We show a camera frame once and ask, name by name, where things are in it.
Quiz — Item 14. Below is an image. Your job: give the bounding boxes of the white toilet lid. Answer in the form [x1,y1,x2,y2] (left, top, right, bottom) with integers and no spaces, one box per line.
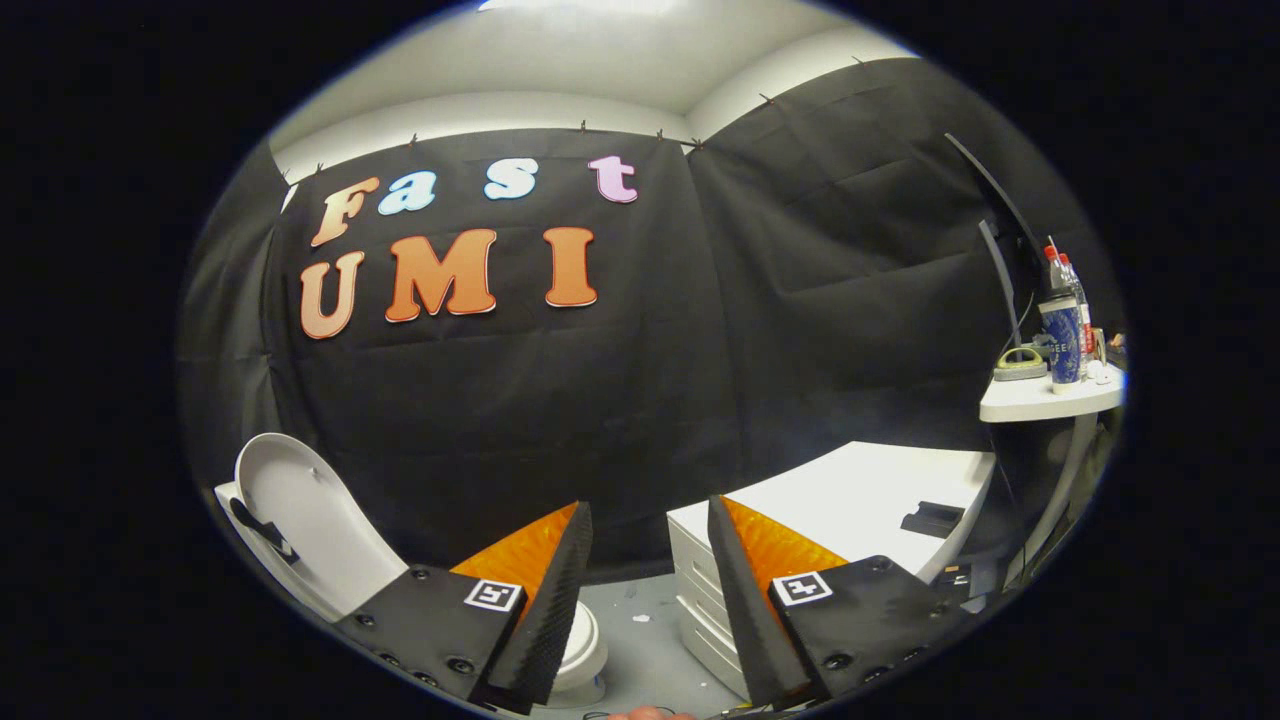
[232,432,411,621]

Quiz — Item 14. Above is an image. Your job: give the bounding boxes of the white drawer cabinet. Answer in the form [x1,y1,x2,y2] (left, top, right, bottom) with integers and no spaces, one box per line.
[667,441,998,703]

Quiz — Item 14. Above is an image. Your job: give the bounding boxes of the black backdrop cloth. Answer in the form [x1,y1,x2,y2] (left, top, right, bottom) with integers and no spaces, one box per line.
[178,57,1101,586]

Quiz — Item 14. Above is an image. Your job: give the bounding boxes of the dark curved monitor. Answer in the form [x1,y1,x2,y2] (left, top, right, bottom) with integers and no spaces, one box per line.
[945,133,1051,351]

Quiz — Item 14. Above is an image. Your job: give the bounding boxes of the grey tape roll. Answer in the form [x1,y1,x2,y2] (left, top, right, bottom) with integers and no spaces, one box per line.
[993,347,1049,383]

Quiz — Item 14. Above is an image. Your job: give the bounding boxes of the blue printed cup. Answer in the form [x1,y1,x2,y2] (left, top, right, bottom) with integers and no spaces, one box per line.
[1038,295,1084,386]

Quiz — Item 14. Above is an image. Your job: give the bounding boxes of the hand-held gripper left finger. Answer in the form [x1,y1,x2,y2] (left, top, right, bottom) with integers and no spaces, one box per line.
[333,500,594,716]

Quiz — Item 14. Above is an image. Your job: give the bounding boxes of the ceiling light panel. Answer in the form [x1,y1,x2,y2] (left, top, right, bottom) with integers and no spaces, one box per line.
[478,0,681,15]

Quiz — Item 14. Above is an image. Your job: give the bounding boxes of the white side desk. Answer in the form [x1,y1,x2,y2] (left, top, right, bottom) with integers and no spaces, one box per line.
[978,362,1126,591]

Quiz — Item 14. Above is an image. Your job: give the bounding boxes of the small black flat object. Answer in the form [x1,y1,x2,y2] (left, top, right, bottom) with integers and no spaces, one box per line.
[900,500,967,541]

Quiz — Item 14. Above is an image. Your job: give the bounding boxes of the white toilet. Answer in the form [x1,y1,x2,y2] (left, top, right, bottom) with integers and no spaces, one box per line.
[213,480,609,707]

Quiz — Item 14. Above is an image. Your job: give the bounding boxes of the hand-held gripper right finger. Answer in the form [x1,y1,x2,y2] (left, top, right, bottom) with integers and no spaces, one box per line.
[706,494,976,709]

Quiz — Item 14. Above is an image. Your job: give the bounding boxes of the red capped plastic bottle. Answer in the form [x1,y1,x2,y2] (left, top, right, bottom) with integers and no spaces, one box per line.
[1043,245,1096,356]

